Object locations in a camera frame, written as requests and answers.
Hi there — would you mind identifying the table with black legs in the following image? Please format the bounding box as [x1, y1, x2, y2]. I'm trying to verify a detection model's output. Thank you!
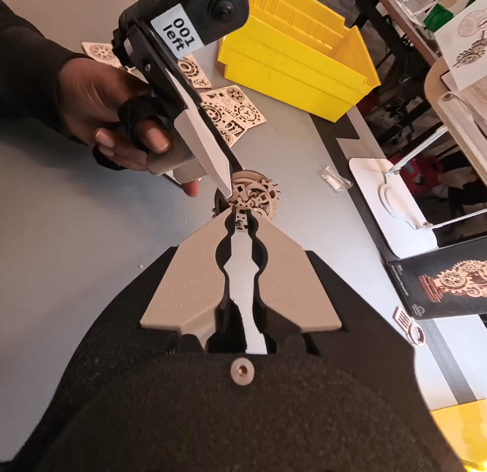
[354, 0, 449, 145]

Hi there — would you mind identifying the person's left forearm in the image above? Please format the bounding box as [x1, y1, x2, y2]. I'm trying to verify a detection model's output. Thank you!
[0, 0, 92, 138]

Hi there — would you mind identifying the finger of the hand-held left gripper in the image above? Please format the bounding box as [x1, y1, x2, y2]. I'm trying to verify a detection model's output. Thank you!
[173, 99, 244, 199]

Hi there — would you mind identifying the grey desk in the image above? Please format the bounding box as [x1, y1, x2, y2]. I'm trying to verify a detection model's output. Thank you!
[0, 0, 487, 465]

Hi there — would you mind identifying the person's left hand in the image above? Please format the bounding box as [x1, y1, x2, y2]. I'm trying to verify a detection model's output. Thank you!
[59, 57, 201, 198]

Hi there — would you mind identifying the yellow plastic bin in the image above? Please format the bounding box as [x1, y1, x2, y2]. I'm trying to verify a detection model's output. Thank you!
[218, 0, 381, 123]

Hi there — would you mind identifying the red bag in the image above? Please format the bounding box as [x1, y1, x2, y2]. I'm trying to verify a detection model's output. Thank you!
[358, 89, 385, 116]

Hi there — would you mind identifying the wooden gear model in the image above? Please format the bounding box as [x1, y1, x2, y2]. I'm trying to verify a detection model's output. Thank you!
[212, 171, 281, 233]

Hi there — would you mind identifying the small clear plastic bag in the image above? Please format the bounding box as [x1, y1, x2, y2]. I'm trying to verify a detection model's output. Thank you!
[321, 165, 352, 193]

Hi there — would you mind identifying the white stand base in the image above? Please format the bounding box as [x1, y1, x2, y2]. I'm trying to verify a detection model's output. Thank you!
[349, 126, 487, 257]

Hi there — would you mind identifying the green item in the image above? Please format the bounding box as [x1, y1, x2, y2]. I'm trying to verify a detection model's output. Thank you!
[423, 2, 476, 31]

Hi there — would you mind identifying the wooden puzzle part sheet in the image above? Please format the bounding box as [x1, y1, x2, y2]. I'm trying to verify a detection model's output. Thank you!
[82, 42, 212, 90]
[200, 86, 267, 147]

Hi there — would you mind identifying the yellow plastic item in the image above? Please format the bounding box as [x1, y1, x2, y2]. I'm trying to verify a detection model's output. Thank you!
[430, 399, 487, 472]

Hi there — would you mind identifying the black puzzle package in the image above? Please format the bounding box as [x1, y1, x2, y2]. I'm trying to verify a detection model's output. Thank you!
[388, 238, 487, 320]

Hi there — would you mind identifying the red floor item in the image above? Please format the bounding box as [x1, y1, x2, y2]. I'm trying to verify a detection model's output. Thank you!
[392, 154, 447, 196]

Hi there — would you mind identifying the white instruction sheet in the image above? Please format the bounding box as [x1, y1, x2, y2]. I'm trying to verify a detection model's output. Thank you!
[434, 0, 487, 91]

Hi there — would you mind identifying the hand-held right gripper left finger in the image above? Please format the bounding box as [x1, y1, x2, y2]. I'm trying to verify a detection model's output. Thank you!
[139, 207, 234, 351]

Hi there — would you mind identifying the small wooden cutout piece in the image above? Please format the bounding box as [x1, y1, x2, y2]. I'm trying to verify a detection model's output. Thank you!
[392, 306, 426, 347]

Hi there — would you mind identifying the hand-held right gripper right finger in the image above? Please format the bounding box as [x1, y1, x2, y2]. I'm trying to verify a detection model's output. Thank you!
[247, 209, 343, 333]

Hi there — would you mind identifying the pale wooden board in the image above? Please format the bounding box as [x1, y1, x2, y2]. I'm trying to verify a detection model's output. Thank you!
[424, 57, 487, 176]

